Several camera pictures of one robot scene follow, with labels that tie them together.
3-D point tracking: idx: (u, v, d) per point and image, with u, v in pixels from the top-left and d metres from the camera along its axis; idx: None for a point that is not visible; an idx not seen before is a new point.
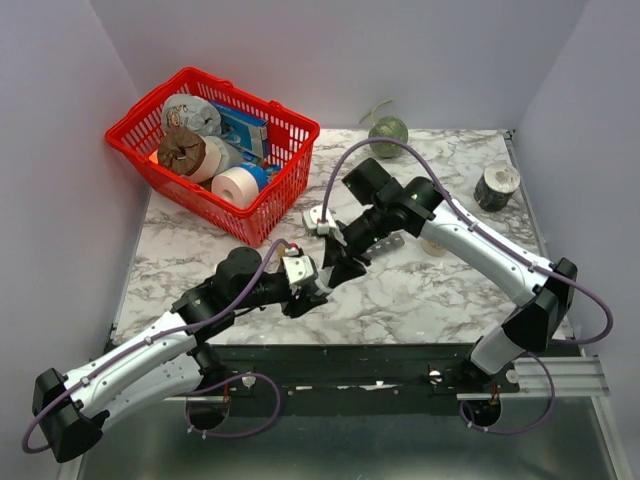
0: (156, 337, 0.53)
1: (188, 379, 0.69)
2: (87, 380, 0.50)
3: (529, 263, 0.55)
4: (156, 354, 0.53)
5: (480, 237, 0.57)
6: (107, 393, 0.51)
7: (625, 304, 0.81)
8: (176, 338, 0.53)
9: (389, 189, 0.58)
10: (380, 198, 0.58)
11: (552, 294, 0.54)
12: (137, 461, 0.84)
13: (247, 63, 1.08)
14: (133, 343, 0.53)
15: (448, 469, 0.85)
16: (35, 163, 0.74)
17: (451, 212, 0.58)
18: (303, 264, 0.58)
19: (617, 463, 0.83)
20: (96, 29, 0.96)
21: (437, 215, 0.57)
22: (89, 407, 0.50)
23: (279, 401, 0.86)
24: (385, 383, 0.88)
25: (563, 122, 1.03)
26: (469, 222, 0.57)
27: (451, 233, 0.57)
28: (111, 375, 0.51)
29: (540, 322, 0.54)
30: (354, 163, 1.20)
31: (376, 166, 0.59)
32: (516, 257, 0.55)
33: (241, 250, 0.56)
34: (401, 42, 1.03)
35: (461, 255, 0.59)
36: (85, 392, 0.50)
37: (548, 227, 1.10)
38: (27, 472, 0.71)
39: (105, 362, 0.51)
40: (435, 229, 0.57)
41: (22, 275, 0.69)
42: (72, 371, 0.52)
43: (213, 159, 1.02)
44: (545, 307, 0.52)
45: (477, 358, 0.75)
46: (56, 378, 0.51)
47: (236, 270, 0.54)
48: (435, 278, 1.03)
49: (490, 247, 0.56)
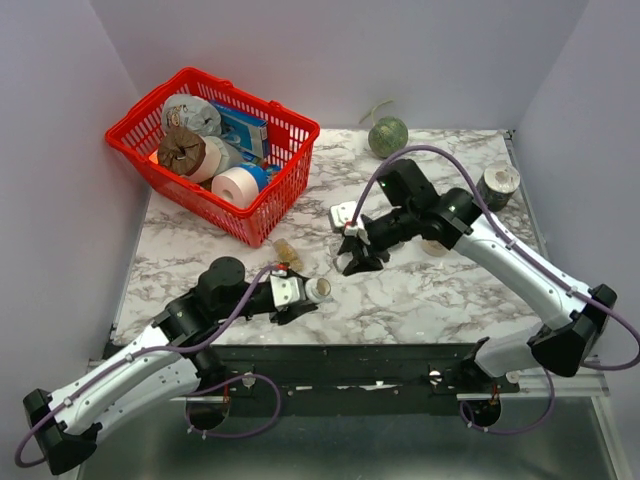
0: (135, 355, 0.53)
1: (184, 382, 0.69)
2: (69, 401, 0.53)
3: (568, 287, 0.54)
4: (137, 372, 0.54)
5: (518, 256, 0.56)
6: (90, 411, 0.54)
7: (624, 305, 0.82)
8: (157, 355, 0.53)
9: (424, 196, 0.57)
10: (415, 204, 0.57)
11: (589, 321, 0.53)
12: (138, 460, 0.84)
13: (247, 63, 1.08)
14: (115, 361, 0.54)
15: (448, 469, 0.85)
16: (36, 163, 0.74)
17: (488, 228, 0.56)
18: (290, 287, 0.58)
19: (617, 463, 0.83)
20: (96, 29, 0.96)
21: (474, 230, 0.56)
22: (74, 426, 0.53)
23: (279, 402, 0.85)
24: (385, 383, 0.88)
25: (563, 123, 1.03)
26: (508, 240, 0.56)
27: (488, 249, 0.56)
28: (93, 395, 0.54)
29: (575, 350, 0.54)
30: (354, 163, 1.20)
31: (414, 170, 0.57)
32: (553, 278, 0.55)
33: (223, 260, 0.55)
34: (401, 42, 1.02)
35: (494, 271, 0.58)
36: (68, 413, 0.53)
37: (548, 227, 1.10)
38: (27, 474, 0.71)
39: (86, 383, 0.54)
40: (471, 243, 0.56)
41: (24, 277, 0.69)
42: (58, 390, 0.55)
43: (213, 159, 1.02)
44: (581, 335, 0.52)
45: (483, 361, 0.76)
46: (41, 399, 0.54)
47: (219, 282, 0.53)
48: (435, 278, 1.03)
49: (526, 267, 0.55)
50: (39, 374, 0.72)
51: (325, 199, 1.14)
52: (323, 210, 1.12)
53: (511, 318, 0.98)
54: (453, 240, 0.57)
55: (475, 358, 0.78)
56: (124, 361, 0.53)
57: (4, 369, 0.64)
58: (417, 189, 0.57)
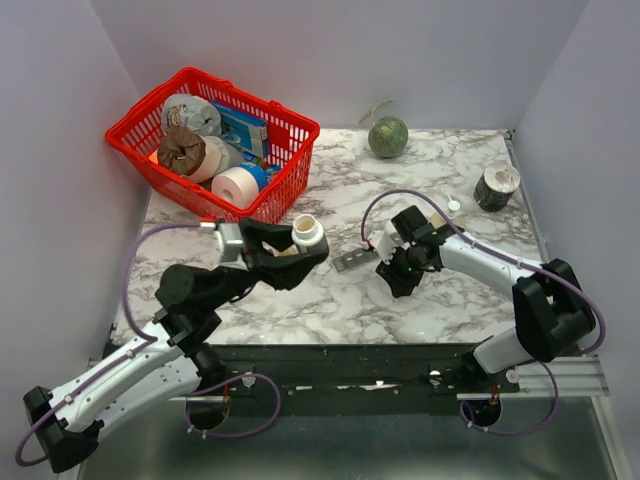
0: (137, 351, 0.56)
1: (185, 382, 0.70)
2: (70, 398, 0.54)
3: (516, 261, 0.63)
4: (138, 367, 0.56)
5: (479, 250, 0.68)
6: (91, 408, 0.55)
7: (624, 305, 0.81)
8: (158, 350, 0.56)
9: (423, 229, 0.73)
10: (416, 235, 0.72)
11: (539, 286, 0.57)
12: (138, 460, 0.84)
13: (247, 63, 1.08)
14: (117, 357, 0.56)
15: (448, 469, 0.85)
16: (36, 162, 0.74)
17: (459, 238, 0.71)
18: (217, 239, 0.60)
19: (617, 463, 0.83)
20: (96, 29, 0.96)
21: (447, 241, 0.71)
22: (75, 424, 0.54)
23: (278, 401, 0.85)
24: (385, 383, 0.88)
25: (563, 123, 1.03)
26: (470, 241, 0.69)
27: (457, 251, 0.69)
28: (95, 391, 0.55)
29: (532, 315, 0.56)
30: (354, 163, 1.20)
31: (416, 212, 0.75)
32: (506, 259, 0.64)
33: (170, 271, 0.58)
34: (401, 41, 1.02)
35: (467, 269, 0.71)
36: (69, 410, 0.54)
37: (548, 227, 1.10)
38: (26, 474, 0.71)
39: (87, 380, 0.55)
40: (447, 251, 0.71)
41: (24, 277, 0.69)
42: (57, 388, 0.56)
43: (213, 159, 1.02)
44: (525, 292, 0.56)
45: (480, 354, 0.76)
46: (42, 397, 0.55)
47: (168, 298, 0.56)
48: (435, 278, 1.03)
49: (486, 256, 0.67)
50: (39, 374, 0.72)
51: (325, 199, 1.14)
52: (323, 210, 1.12)
53: (510, 318, 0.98)
54: (441, 260, 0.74)
55: (474, 354, 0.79)
56: (126, 356, 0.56)
57: (4, 369, 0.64)
58: (416, 224, 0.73)
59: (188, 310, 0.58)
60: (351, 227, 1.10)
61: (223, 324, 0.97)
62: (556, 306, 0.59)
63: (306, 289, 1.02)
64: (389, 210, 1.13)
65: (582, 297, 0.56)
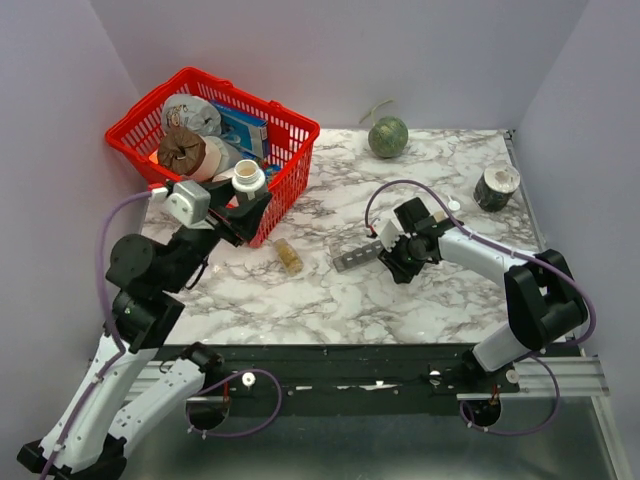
0: (102, 374, 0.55)
1: (191, 380, 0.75)
2: (61, 444, 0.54)
3: (509, 251, 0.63)
4: (114, 386, 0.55)
5: (476, 241, 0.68)
6: (86, 444, 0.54)
7: (625, 305, 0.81)
8: (123, 364, 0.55)
9: (423, 223, 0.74)
10: (416, 227, 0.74)
11: (530, 275, 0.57)
12: (137, 461, 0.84)
13: (247, 63, 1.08)
14: (86, 389, 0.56)
15: (448, 469, 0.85)
16: (36, 163, 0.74)
17: (457, 230, 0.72)
18: (178, 204, 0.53)
19: (617, 463, 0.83)
20: (95, 28, 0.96)
21: (445, 233, 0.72)
22: (79, 463, 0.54)
23: (280, 400, 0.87)
24: (385, 383, 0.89)
25: (563, 123, 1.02)
26: (467, 232, 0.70)
27: (455, 242, 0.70)
28: (82, 428, 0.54)
29: (521, 303, 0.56)
30: (354, 163, 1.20)
31: (419, 205, 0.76)
32: (500, 249, 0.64)
33: (122, 242, 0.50)
34: (401, 41, 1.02)
35: (463, 260, 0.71)
36: (66, 454, 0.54)
37: (548, 227, 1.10)
38: (26, 474, 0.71)
39: (68, 422, 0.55)
40: (445, 243, 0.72)
41: (24, 277, 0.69)
42: (46, 439, 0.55)
43: (213, 158, 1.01)
44: (516, 279, 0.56)
45: (480, 350, 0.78)
46: (33, 453, 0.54)
47: (127, 273, 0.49)
48: (435, 278, 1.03)
49: (481, 247, 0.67)
50: (39, 375, 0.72)
51: (325, 199, 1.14)
52: (323, 210, 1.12)
53: None
54: (441, 253, 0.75)
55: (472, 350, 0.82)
56: (95, 383, 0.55)
57: (6, 368, 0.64)
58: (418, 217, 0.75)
59: (145, 287, 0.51)
60: (351, 228, 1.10)
61: (223, 324, 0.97)
62: (548, 295, 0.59)
63: (306, 289, 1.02)
64: (390, 209, 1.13)
65: (574, 287, 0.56)
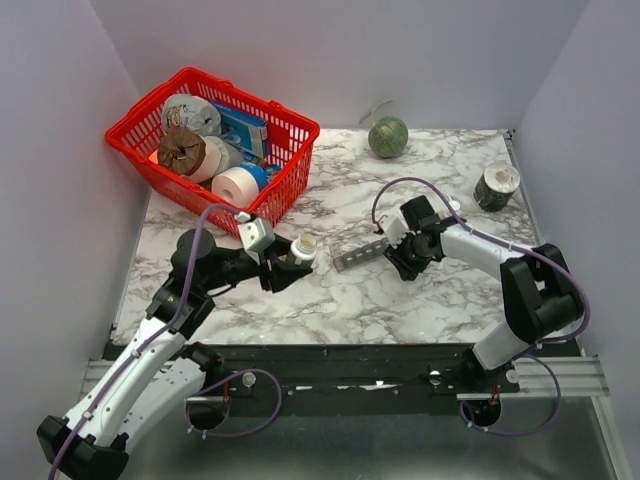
0: (142, 349, 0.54)
1: (192, 379, 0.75)
2: (90, 413, 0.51)
3: (507, 245, 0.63)
4: (151, 363, 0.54)
5: (476, 237, 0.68)
6: (114, 418, 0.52)
7: (625, 307, 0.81)
8: (163, 342, 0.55)
9: (428, 219, 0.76)
10: (420, 224, 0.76)
11: (527, 268, 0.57)
12: (137, 460, 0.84)
13: (247, 63, 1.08)
14: (123, 360, 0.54)
15: (448, 469, 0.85)
16: (36, 164, 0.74)
17: (458, 226, 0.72)
18: (254, 229, 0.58)
19: (617, 463, 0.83)
20: (95, 28, 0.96)
21: (447, 229, 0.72)
22: (102, 436, 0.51)
23: (279, 400, 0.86)
24: (385, 383, 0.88)
25: (563, 123, 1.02)
26: (468, 228, 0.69)
27: (456, 238, 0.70)
28: (113, 400, 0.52)
29: (516, 294, 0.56)
30: (354, 163, 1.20)
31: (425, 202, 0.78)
32: (498, 242, 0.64)
33: (187, 236, 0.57)
34: (401, 42, 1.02)
35: (465, 256, 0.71)
36: (92, 425, 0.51)
37: (548, 227, 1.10)
38: (27, 474, 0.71)
39: (100, 392, 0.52)
40: (448, 239, 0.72)
41: (23, 278, 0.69)
42: (70, 412, 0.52)
43: (213, 159, 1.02)
44: (512, 271, 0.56)
45: (479, 350, 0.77)
46: (56, 424, 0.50)
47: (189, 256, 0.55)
48: (435, 278, 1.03)
49: (482, 242, 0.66)
50: (39, 376, 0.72)
51: (325, 199, 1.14)
52: (323, 210, 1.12)
53: None
54: (443, 250, 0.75)
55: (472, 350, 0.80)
56: (133, 357, 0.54)
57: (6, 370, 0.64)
58: (423, 214, 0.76)
59: (198, 275, 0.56)
60: (351, 228, 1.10)
61: (223, 324, 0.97)
62: (545, 289, 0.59)
63: (306, 289, 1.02)
64: (390, 209, 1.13)
65: (570, 281, 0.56)
